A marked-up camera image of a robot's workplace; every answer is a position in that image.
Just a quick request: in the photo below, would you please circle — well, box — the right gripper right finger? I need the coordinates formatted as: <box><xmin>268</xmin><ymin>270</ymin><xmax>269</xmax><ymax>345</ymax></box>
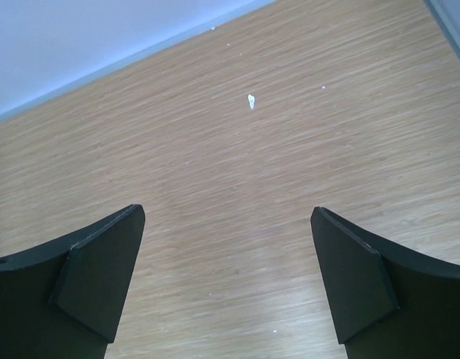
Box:
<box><xmin>310</xmin><ymin>207</ymin><xmax>460</xmax><ymax>358</ymax></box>

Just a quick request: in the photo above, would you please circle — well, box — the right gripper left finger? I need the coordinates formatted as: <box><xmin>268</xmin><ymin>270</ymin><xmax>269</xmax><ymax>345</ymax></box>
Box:
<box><xmin>0</xmin><ymin>204</ymin><xmax>145</xmax><ymax>358</ymax></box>

